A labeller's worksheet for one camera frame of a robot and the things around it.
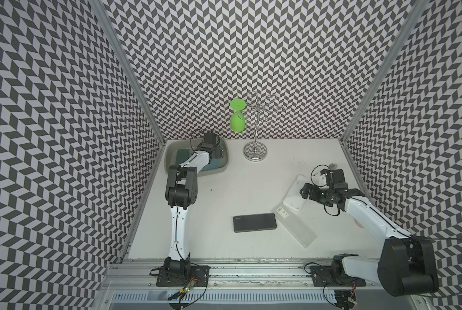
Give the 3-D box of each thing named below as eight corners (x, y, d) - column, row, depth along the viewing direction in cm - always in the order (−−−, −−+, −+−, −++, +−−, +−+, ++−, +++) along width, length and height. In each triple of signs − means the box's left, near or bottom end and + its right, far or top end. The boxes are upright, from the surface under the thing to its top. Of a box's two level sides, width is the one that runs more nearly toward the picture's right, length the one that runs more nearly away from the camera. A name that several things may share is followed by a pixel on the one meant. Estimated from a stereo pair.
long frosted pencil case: (304, 248, 82) (306, 247, 79) (272, 211, 93) (273, 208, 90) (318, 236, 85) (320, 234, 83) (285, 201, 96) (286, 198, 94)
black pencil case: (233, 232, 85) (233, 230, 82) (233, 218, 89) (232, 215, 86) (276, 229, 86) (277, 227, 83) (273, 216, 90) (274, 213, 87)
